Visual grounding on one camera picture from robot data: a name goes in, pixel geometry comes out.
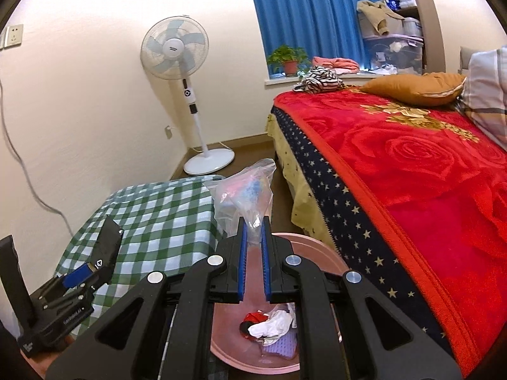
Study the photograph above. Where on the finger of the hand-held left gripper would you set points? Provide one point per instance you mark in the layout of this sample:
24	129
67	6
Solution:
101	267
75	275

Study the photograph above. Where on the striped garment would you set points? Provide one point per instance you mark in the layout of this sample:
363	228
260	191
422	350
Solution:
321	79

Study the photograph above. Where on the navy star-print bed sheet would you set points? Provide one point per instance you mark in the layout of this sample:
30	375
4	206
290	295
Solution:
336	190

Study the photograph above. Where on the white wall socket plate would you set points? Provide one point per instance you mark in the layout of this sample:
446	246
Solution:
14	35

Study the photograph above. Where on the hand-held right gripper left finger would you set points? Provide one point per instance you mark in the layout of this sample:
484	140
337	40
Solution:
241	269

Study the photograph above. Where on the large clear storage box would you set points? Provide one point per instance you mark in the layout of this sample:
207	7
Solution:
408	53

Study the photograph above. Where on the pink plastic basin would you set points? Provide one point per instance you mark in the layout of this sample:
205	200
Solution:
317	251

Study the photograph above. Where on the clear plastic bag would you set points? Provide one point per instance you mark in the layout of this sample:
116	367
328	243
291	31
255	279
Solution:
245	194

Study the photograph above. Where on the small clear storage box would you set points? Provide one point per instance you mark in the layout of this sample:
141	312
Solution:
412	27

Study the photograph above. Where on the blue package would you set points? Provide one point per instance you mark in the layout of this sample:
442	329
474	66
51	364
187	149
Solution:
392	4

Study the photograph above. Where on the purple foam pad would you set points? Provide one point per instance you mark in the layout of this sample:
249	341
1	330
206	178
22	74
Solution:
283	346

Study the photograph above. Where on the red floral blanket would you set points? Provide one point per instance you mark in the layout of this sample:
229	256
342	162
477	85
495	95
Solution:
416	174

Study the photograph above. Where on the potted green plant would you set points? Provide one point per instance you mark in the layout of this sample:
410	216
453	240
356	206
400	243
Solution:
291	65

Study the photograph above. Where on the blue curtain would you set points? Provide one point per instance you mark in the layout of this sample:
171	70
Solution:
309	8

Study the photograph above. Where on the pink garment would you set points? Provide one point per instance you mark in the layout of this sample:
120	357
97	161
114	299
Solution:
336	63

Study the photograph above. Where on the beige jacket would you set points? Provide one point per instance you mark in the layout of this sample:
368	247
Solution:
376	16

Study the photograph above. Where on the red plastic bag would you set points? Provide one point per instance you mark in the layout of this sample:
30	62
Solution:
257	317

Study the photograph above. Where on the white standing fan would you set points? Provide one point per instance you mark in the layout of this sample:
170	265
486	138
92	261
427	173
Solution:
174	49

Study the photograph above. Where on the plaid pillow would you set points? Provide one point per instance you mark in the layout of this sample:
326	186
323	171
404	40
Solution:
487	87

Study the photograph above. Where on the large white paper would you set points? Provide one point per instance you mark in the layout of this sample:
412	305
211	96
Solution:
273	324

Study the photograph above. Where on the white garment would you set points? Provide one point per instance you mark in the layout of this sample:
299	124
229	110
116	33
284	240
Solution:
384	70

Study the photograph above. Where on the orange pillow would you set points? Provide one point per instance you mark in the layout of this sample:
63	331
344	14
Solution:
416	87

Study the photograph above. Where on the green checked tablecloth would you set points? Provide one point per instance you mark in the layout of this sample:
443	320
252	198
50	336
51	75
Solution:
158	221

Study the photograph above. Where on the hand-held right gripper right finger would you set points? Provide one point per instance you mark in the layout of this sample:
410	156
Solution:
265	269

